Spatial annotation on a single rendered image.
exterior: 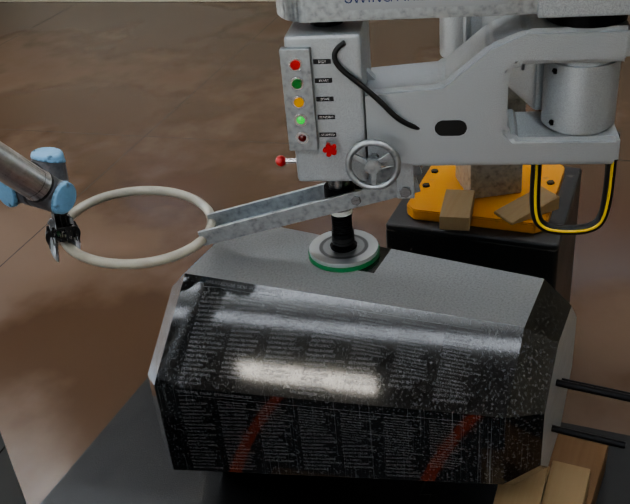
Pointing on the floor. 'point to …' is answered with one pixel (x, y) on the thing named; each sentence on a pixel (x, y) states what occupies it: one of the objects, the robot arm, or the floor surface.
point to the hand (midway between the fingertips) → (67, 255)
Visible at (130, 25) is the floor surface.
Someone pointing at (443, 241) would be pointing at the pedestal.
